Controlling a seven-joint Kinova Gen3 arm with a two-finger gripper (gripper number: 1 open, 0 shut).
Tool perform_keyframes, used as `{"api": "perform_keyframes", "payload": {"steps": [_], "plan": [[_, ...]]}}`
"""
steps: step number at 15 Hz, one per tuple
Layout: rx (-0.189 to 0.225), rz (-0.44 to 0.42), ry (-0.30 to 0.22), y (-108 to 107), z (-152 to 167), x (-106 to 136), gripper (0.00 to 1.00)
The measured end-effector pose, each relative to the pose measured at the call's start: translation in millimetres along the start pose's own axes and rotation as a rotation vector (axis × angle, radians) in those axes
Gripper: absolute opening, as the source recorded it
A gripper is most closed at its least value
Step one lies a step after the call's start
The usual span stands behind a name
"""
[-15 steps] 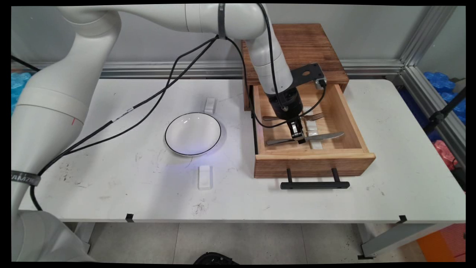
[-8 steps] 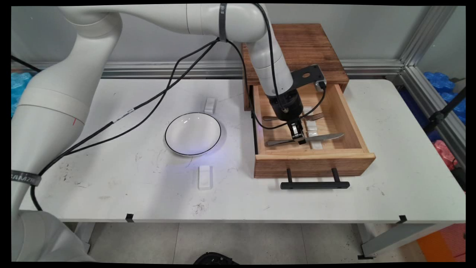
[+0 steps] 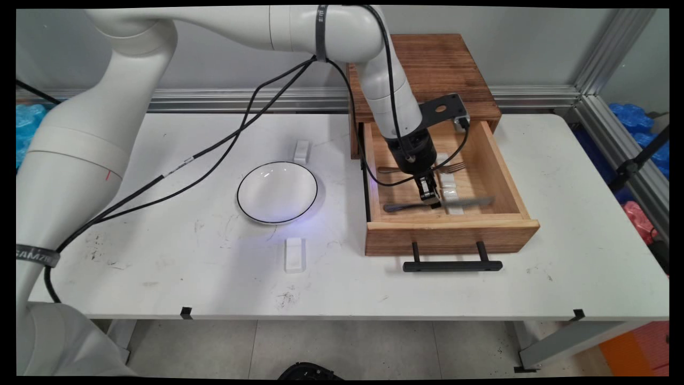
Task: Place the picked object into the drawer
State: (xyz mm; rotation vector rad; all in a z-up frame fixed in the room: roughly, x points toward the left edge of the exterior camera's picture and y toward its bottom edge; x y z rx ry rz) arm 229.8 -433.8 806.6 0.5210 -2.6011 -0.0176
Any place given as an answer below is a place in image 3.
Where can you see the silver table knife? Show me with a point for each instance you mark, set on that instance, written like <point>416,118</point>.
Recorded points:
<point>470,202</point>

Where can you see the silver fork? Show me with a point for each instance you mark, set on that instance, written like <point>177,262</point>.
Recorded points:
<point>454,167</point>

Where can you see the red plastic bag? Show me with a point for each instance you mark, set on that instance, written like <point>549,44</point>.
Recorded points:
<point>638,219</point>

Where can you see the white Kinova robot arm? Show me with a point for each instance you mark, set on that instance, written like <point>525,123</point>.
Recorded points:
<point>80,160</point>

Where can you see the orange box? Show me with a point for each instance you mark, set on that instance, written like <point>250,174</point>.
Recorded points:
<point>636,353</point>

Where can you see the blue plastic bags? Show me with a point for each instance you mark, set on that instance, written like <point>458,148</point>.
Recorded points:
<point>633,117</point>

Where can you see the light wooden drawer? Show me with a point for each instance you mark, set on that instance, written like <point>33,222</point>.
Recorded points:
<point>449,238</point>

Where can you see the black table edge clip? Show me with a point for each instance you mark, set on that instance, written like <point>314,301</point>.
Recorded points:
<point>186,313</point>
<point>578,314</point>

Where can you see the upright aluminium frame post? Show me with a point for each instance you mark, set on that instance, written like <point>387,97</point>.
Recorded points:
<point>614,48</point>

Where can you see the black stand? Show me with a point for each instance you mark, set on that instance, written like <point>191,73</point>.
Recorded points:
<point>628,168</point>

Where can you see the blue bubble wrap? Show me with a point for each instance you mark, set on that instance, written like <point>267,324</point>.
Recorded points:
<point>26,128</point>

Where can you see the grey table leg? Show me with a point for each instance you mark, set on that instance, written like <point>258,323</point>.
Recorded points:
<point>120,339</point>
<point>566,342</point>

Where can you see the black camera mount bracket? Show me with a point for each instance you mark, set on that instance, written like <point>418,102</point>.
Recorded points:
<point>438,109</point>

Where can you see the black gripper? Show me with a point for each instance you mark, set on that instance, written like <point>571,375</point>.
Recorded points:
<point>411,152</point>

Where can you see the sloping aluminium frame rail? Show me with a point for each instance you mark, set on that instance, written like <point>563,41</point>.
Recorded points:
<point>625,160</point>

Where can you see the black object on floor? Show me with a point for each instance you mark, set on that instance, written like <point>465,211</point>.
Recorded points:
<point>310,371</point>

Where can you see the white bowl with black rim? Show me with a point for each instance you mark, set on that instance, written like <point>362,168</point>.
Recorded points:
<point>278,192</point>

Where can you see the dark wooden cabinet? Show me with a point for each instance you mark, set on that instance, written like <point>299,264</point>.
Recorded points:
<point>459,64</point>

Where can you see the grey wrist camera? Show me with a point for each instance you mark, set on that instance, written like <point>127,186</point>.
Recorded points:
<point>461,122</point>

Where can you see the horizontal aluminium frame rail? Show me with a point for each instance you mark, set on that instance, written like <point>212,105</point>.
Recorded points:
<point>240,99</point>

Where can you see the white ceramic cutlery rest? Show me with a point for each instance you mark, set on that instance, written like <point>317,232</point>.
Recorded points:
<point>302,151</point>
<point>295,255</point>
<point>449,182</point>
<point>455,209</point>

